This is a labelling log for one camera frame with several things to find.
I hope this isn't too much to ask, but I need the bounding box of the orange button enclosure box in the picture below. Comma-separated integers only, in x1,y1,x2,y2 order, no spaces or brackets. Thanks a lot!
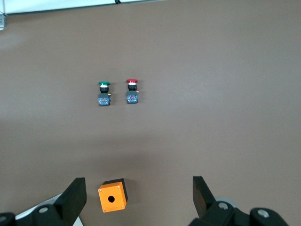
97,178,129,214

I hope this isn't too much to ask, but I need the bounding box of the green mushroom push button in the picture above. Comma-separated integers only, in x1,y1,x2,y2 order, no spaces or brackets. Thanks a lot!
97,81,112,107

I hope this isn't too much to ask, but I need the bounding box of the grey metal edge bracket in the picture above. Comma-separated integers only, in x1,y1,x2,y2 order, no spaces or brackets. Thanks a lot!
0,13,8,31

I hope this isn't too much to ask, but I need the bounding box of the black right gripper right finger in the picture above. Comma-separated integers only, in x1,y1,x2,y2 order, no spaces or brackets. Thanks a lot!
188,176,251,226

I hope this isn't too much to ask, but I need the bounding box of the white table frame rail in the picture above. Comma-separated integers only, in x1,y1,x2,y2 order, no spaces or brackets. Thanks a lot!
0,0,144,15

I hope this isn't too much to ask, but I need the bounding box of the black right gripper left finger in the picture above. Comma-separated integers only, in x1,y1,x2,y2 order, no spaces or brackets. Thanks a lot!
29,177,87,226

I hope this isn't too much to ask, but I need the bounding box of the red mushroom push button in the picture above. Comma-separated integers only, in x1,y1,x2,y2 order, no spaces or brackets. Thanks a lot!
126,79,140,105

